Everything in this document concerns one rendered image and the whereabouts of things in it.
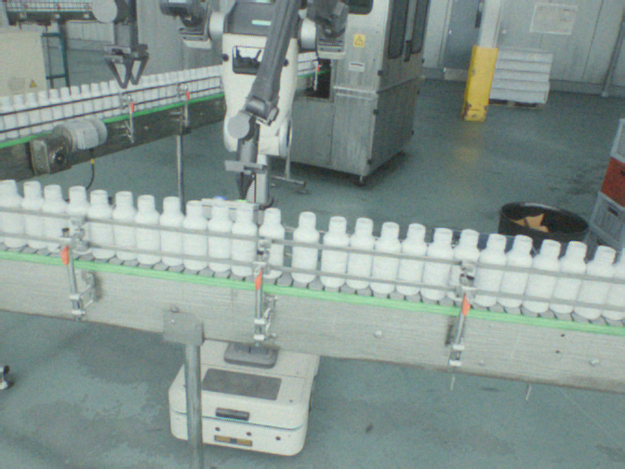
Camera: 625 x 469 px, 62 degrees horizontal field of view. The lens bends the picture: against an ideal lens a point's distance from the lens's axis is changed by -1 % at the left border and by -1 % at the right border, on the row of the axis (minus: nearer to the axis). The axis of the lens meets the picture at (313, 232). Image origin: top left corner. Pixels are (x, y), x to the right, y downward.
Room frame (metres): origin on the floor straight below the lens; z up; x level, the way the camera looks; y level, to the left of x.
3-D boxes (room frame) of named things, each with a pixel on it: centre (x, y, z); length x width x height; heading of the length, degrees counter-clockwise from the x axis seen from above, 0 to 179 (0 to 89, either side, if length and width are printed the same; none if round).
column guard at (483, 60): (8.52, -2.40, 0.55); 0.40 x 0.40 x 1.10; 85
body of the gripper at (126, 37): (1.31, 0.48, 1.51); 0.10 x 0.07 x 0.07; 175
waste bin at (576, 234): (2.61, -1.21, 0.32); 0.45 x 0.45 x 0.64
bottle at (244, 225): (1.12, 0.16, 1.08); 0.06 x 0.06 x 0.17
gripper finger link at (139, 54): (1.33, 0.48, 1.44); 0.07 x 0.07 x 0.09; 85
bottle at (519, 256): (1.07, -0.47, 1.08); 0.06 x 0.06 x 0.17
